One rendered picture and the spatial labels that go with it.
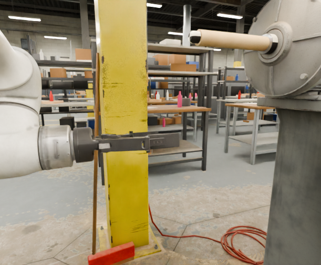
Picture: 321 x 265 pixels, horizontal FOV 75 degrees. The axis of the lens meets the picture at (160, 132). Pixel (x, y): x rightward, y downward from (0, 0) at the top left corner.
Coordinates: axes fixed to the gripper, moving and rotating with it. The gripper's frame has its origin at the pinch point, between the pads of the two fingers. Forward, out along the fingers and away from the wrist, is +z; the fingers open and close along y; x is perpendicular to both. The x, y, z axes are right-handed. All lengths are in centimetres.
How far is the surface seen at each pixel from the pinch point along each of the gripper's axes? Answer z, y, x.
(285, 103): 34.9, 4.9, 7.1
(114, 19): 2, -73, 63
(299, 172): 42.9, 2.5, -13.7
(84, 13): 7, -825, 433
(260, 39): 21.3, 10.2, 21.5
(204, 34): 6.5, 10.2, 21.3
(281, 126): 42.9, -3.1, 0.3
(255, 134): 221, -199, -23
